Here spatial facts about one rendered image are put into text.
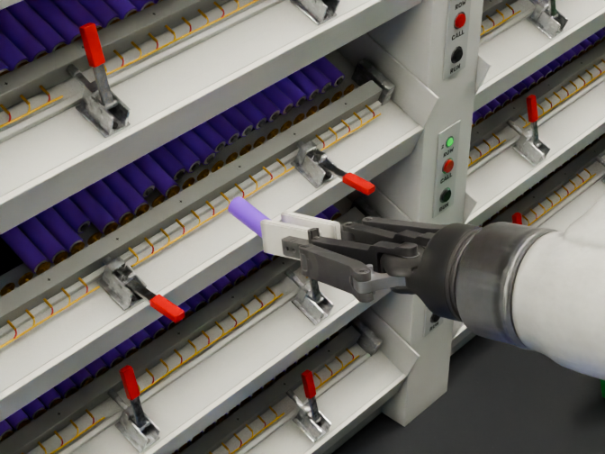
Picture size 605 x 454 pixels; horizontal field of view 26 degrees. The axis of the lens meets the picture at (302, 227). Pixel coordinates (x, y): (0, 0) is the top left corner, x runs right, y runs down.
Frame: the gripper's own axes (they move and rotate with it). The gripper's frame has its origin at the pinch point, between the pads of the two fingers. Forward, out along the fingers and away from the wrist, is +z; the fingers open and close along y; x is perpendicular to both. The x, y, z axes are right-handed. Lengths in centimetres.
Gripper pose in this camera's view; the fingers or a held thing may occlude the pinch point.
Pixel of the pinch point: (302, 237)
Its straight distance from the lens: 114.5
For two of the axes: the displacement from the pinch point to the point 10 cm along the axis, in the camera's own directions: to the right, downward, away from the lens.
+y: 7.1, -2.9, 6.4
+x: -1.1, -9.5, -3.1
